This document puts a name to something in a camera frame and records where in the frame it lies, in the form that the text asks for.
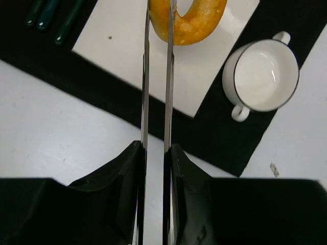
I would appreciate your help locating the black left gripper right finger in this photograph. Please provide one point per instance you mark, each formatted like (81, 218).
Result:
(201, 209)

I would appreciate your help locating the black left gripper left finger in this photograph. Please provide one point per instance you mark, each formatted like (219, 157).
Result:
(98, 208)

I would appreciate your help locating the metal tongs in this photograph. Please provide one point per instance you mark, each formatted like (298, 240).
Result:
(156, 119)

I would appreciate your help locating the yellow ring donut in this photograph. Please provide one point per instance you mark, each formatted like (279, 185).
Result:
(197, 24)

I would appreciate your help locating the white two-handled cup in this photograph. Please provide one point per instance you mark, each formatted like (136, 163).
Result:
(261, 76)

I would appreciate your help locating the gold knife green handle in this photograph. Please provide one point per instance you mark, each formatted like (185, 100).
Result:
(34, 12)

